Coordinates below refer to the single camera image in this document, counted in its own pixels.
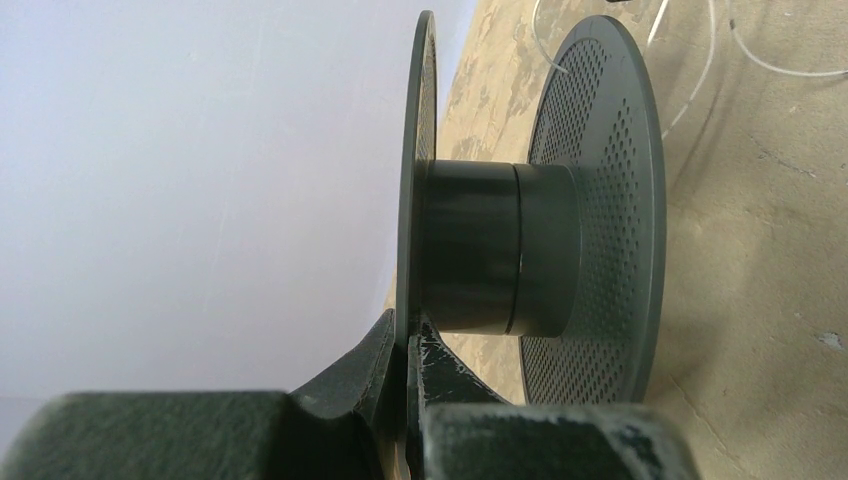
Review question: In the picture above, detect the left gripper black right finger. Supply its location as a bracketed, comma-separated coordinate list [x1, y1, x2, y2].
[405, 316, 700, 479]

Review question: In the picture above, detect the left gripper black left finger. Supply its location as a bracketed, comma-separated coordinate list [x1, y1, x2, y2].
[1, 310, 395, 479]

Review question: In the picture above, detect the black cable spool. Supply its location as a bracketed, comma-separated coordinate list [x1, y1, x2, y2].
[395, 10, 667, 405]

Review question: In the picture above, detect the white cable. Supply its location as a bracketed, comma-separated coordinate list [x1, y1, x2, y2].
[531, 0, 848, 142]

